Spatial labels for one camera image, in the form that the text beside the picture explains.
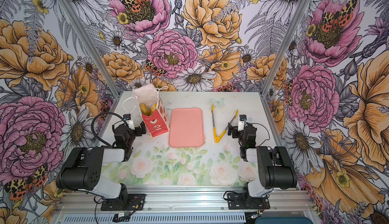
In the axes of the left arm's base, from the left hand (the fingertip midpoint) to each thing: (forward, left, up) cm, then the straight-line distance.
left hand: (137, 124), depth 94 cm
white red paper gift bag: (-5, -15, +13) cm, 20 cm away
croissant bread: (+7, -4, +5) cm, 10 cm away
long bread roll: (+9, -10, +5) cm, 14 cm away
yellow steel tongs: (-7, -49, -5) cm, 49 cm away
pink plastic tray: (+2, -30, -8) cm, 31 cm away
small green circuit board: (-45, -1, -10) cm, 46 cm away
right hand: (-1, -60, 0) cm, 60 cm away
